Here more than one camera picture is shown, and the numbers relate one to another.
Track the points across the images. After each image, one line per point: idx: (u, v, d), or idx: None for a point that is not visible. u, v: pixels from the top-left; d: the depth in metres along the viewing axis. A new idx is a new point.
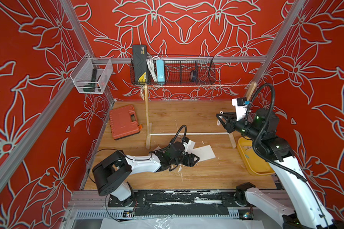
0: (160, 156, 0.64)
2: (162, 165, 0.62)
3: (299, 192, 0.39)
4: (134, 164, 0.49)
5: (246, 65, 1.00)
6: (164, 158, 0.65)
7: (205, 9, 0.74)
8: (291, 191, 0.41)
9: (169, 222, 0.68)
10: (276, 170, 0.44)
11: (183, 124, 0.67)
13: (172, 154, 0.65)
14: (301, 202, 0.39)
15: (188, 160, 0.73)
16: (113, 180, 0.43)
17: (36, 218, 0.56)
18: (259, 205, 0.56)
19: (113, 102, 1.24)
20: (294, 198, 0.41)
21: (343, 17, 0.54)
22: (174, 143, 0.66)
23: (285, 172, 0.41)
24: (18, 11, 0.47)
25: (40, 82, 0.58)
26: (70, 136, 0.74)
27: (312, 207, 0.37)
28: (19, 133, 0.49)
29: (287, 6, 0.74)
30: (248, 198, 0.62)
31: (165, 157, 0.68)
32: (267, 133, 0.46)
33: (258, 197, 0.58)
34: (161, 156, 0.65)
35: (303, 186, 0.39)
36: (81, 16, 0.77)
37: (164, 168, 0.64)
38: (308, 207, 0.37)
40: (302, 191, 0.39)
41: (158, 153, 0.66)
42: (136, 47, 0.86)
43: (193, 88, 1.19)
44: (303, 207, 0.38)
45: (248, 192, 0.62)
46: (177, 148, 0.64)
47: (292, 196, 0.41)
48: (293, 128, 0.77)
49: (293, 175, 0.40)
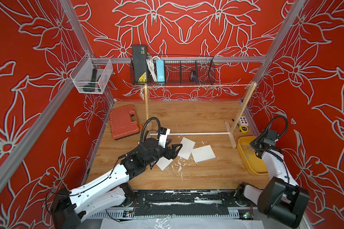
0: (129, 161, 0.55)
2: (134, 171, 0.54)
3: (274, 164, 0.50)
4: (82, 197, 0.43)
5: (246, 65, 1.00)
6: (135, 161, 0.55)
7: (205, 9, 0.74)
8: (270, 168, 0.51)
9: (169, 222, 0.68)
10: (264, 157, 0.57)
11: (151, 117, 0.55)
13: (144, 156, 0.55)
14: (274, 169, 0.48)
15: (168, 153, 0.64)
16: (63, 223, 0.39)
17: (37, 218, 0.57)
18: (252, 197, 0.56)
19: (113, 102, 1.24)
20: (271, 172, 0.49)
21: (343, 17, 0.54)
22: (145, 141, 0.55)
23: (269, 158, 0.54)
24: (18, 11, 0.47)
25: (40, 82, 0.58)
26: (70, 136, 0.74)
27: (281, 171, 0.46)
28: (19, 133, 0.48)
29: (287, 6, 0.74)
30: (246, 192, 0.63)
31: (137, 160, 0.57)
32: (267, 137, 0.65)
33: (253, 189, 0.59)
34: (131, 161, 0.55)
35: (279, 162, 0.50)
36: (81, 16, 0.77)
37: (139, 171, 0.55)
38: (277, 171, 0.46)
40: (277, 163, 0.50)
41: (128, 157, 0.56)
42: (136, 47, 0.86)
43: (193, 88, 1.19)
44: (274, 172, 0.47)
45: (248, 186, 0.64)
46: (147, 148, 0.53)
47: (270, 171, 0.50)
48: (293, 128, 0.77)
49: (273, 156, 0.54)
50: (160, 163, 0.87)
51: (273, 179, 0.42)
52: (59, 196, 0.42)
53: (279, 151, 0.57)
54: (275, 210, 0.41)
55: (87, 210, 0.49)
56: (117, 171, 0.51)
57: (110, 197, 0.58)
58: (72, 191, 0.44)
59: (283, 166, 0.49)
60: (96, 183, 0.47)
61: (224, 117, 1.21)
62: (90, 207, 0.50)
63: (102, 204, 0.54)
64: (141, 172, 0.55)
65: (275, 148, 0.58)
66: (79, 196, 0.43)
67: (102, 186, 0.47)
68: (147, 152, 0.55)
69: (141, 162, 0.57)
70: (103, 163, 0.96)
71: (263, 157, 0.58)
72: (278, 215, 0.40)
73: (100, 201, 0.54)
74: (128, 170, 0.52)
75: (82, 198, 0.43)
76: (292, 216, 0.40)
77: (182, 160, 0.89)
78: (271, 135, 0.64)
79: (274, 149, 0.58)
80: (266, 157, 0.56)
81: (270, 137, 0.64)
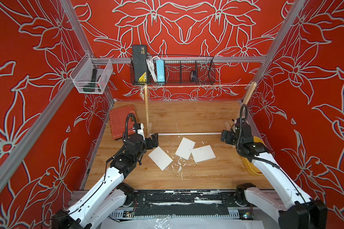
0: (118, 161, 0.55)
2: (127, 167, 0.55)
3: (274, 176, 0.46)
4: (82, 210, 0.42)
5: (246, 65, 1.00)
6: (124, 160, 0.56)
7: (205, 9, 0.74)
8: (273, 181, 0.47)
9: (169, 222, 0.68)
10: (259, 167, 0.52)
11: (130, 113, 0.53)
13: (133, 150, 0.58)
14: (280, 184, 0.44)
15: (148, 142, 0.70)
16: None
17: (36, 218, 0.56)
18: (257, 202, 0.57)
19: (113, 102, 1.24)
20: (276, 186, 0.46)
21: (343, 17, 0.54)
22: (129, 138, 0.57)
23: (263, 164, 0.50)
24: (18, 11, 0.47)
25: (40, 82, 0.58)
26: (70, 136, 0.74)
27: (289, 188, 0.43)
28: (19, 133, 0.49)
29: (287, 6, 0.74)
30: (248, 197, 0.62)
31: (126, 158, 0.58)
32: (244, 137, 0.60)
33: (255, 194, 0.59)
34: (121, 160, 0.56)
35: (279, 174, 0.46)
36: (81, 16, 0.77)
37: (131, 168, 0.57)
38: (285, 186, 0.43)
40: (279, 177, 0.45)
41: (116, 158, 0.57)
42: (136, 47, 0.86)
43: (193, 88, 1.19)
44: (281, 187, 0.44)
45: (248, 192, 0.62)
46: (134, 142, 0.56)
47: (275, 187, 0.47)
48: (293, 128, 0.77)
49: (268, 165, 0.49)
50: (160, 163, 0.87)
51: (293, 208, 0.38)
52: (58, 219, 0.40)
53: (265, 150, 0.54)
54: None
55: (92, 221, 0.48)
56: (111, 175, 0.51)
57: (111, 201, 0.58)
58: (70, 209, 0.42)
59: (285, 176, 0.45)
60: (93, 192, 0.46)
61: (224, 117, 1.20)
62: (93, 217, 0.49)
63: (104, 213, 0.54)
64: (134, 169, 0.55)
65: (261, 148, 0.55)
66: (80, 211, 0.42)
67: (100, 192, 0.46)
68: (135, 146, 0.58)
69: (131, 159, 0.59)
70: (103, 163, 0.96)
71: (256, 165, 0.53)
72: None
73: (102, 209, 0.53)
74: (120, 169, 0.53)
75: (83, 211, 0.42)
76: None
77: (182, 160, 0.89)
78: (246, 131, 0.59)
79: (260, 148, 0.55)
80: (260, 165, 0.51)
81: (247, 134, 0.60)
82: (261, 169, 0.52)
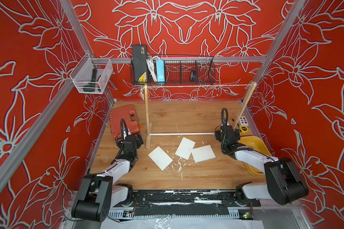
0: (122, 158, 0.66)
2: (131, 161, 0.66)
3: (251, 155, 0.55)
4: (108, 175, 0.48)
5: (246, 65, 1.00)
6: (126, 156, 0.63)
7: (205, 9, 0.74)
8: (251, 161, 0.55)
9: (169, 222, 0.68)
10: (240, 156, 0.62)
11: (122, 119, 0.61)
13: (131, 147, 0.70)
14: (255, 159, 0.53)
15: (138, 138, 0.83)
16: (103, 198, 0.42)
17: (37, 218, 0.57)
18: (255, 193, 0.57)
19: (113, 102, 1.24)
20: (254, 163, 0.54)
21: (343, 17, 0.54)
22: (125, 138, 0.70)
23: (242, 150, 0.60)
24: (18, 11, 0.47)
25: (40, 82, 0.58)
26: (70, 136, 0.74)
27: (262, 158, 0.51)
28: (19, 133, 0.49)
29: (288, 6, 0.74)
30: (248, 194, 0.62)
31: (127, 154, 0.70)
32: (228, 139, 0.70)
33: (249, 184, 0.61)
34: (123, 157, 0.67)
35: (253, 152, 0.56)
36: (81, 16, 0.77)
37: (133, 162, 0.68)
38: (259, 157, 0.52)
40: (253, 154, 0.55)
41: (119, 157, 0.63)
42: (136, 47, 0.86)
43: (193, 88, 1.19)
44: (257, 160, 0.52)
45: (246, 187, 0.62)
46: (131, 140, 0.68)
47: (254, 164, 0.54)
48: (293, 128, 0.77)
49: (244, 150, 0.60)
50: (160, 163, 0.87)
51: (268, 168, 0.45)
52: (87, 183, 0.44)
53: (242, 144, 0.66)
54: (292, 193, 0.42)
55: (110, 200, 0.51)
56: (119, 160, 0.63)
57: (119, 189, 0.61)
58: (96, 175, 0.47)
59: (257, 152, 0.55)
60: (111, 167, 0.54)
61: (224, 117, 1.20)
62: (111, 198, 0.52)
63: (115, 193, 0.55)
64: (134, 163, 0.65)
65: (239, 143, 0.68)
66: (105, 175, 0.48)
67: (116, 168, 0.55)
68: (133, 143, 0.70)
69: (131, 155, 0.70)
70: (103, 163, 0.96)
71: (238, 156, 0.62)
72: (295, 194, 0.42)
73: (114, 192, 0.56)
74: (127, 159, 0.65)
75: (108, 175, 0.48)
76: (299, 186, 0.43)
77: (182, 160, 0.89)
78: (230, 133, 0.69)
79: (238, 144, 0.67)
80: (241, 154, 0.61)
81: (230, 135, 0.69)
82: (241, 159, 0.61)
